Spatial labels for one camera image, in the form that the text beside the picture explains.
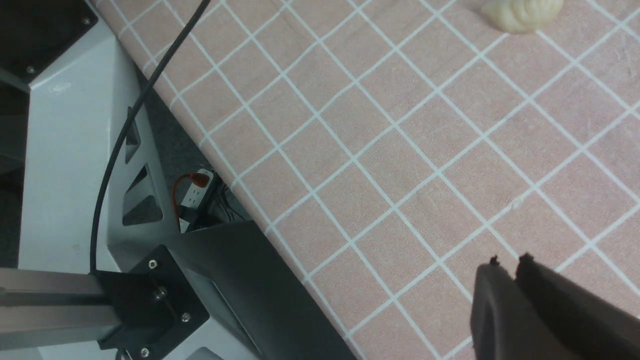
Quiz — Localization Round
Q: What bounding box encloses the aluminium profile with black bracket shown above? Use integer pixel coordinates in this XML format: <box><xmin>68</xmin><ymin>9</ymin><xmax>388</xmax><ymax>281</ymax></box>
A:
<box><xmin>0</xmin><ymin>244</ymin><xmax>210</xmax><ymax>360</ymax></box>

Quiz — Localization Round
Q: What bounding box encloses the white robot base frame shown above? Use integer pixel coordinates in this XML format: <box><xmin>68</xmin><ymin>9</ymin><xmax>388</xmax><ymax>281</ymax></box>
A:
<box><xmin>18</xmin><ymin>0</ymin><xmax>261</xmax><ymax>360</ymax></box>

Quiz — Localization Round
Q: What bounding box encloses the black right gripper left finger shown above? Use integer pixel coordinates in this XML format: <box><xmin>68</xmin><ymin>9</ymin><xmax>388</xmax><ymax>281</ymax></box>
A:
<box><xmin>470</xmin><ymin>256</ymin><xmax>575</xmax><ymax>360</ymax></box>

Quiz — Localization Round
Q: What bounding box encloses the pink checkered tablecloth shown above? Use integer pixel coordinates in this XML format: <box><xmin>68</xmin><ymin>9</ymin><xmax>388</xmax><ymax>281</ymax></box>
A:
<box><xmin>93</xmin><ymin>0</ymin><xmax>640</xmax><ymax>360</ymax></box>

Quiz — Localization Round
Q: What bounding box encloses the white dumpling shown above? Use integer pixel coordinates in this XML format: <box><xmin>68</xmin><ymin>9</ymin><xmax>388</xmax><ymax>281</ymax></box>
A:
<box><xmin>480</xmin><ymin>0</ymin><xmax>564</xmax><ymax>34</ymax></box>

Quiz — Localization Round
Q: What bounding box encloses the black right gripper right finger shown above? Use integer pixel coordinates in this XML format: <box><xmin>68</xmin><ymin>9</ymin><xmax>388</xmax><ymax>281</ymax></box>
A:
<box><xmin>515</xmin><ymin>253</ymin><xmax>639</xmax><ymax>360</ymax></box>

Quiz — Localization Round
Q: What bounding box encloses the white power strip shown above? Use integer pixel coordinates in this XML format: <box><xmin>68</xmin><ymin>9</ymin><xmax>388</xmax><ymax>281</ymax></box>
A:
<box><xmin>176</xmin><ymin>168</ymin><xmax>215</xmax><ymax>234</ymax></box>

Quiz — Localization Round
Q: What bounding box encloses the black cable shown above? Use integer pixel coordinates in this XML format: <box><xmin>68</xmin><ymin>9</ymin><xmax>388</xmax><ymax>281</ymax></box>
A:
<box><xmin>89</xmin><ymin>0</ymin><xmax>212</xmax><ymax>275</ymax></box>

